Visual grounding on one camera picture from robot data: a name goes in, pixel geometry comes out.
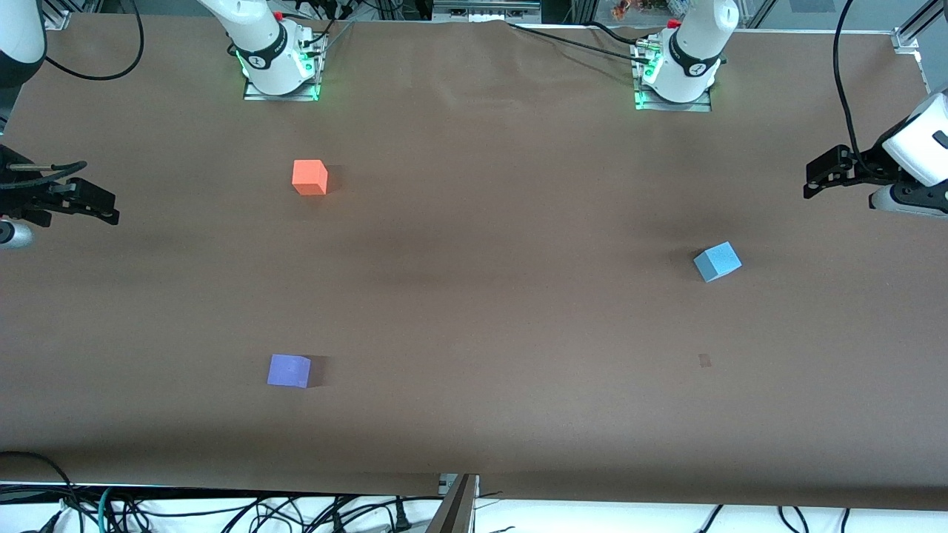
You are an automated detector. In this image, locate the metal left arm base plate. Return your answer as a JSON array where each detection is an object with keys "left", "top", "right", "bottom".
[{"left": 635, "top": 43, "right": 714, "bottom": 113}]

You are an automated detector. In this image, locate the orange foam block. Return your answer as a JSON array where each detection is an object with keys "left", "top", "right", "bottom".
[{"left": 292, "top": 159, "right": 329, "bottom": 196}]

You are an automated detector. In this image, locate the light blue foam block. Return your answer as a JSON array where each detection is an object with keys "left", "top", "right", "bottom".
[{"left": 693, "top": 241, "right": 742, "bottom": 284}]

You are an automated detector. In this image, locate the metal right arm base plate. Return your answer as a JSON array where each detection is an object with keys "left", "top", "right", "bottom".
[{"left": 243, "top": 36, "right": 327, "bottom": 102}]

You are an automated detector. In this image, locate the purple foam block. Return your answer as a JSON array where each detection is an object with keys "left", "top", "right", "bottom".
[{"left": 267, "top": 354, "right": 312, "bottom": 389}]

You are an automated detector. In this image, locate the black floor cable loop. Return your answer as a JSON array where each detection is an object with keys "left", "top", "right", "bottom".
[{"left": 0, "top": 450, "right": 78, "bottom": 533}]

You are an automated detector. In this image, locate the grey metal post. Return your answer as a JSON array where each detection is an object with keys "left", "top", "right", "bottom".
[{"left": 425, "top": 474, "right": 481, "bottom": 533}]

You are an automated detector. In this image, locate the black cable on table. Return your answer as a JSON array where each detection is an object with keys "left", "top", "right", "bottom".
[{"left": 506, "top": 21, "right": 660, "bottom": 64}]

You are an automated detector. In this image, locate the brown paper table cover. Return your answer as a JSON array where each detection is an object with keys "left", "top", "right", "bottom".
[{"left": 0, "top": 13, "right": 948, "bottom": 512}]

